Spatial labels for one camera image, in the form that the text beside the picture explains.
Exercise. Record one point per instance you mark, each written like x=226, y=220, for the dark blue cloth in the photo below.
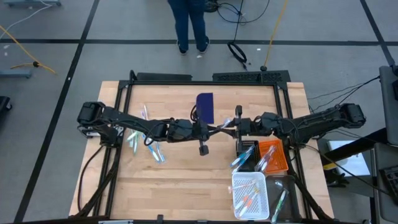
x=205, y=105

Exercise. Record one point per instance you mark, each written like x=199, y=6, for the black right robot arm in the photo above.
x=326, y=119

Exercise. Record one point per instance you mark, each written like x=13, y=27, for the black perforated plastic basket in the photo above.
x=245, y=143

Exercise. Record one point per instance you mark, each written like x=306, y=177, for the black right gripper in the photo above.
x=248, y=126

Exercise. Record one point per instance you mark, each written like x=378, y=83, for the person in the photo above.
x=186, y=21

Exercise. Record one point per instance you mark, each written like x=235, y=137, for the grey desk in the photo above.
x=382, y=211

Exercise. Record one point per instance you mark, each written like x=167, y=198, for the black floor object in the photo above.
x=4, y=104

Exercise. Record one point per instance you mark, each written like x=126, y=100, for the white sheet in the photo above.
x=354, y=161

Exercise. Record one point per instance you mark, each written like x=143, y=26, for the blue toothbrush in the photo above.
x=154, y=154
x=239, y=165
x=247, y=152
x=161, y=154

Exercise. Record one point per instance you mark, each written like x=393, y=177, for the silver control box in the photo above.
x=90, y=133

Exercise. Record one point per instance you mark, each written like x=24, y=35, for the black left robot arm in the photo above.
x=124, y=119

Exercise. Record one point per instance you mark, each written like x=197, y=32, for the black diagonal strut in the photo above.
x=357, y=144

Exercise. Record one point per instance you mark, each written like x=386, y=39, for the grey floor base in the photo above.
x=31, y=3
x=15, y=73

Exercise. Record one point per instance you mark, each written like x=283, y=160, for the green toothbrush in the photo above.
x=132, y=136
x=280, y=203
x=145, y=112

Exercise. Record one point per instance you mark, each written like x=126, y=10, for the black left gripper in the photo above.
x=186, y=130

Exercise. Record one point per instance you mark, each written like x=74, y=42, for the black table frame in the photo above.
x=202, y=83

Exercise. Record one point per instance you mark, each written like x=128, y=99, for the black perforated panel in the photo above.
x=248, y=76

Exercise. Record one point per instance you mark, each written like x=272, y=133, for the black flat box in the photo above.
x=163, y=76

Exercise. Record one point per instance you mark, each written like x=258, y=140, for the dark grey plastic bin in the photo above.
x=292, y=199

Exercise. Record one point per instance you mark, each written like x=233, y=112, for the orange perforated plastic basket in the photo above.
x=280, y=155

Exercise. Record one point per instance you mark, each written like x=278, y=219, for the black keyboard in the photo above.
x=391, y=180

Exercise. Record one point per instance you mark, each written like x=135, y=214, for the white perforated plastic basket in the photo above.
x=262, y=211

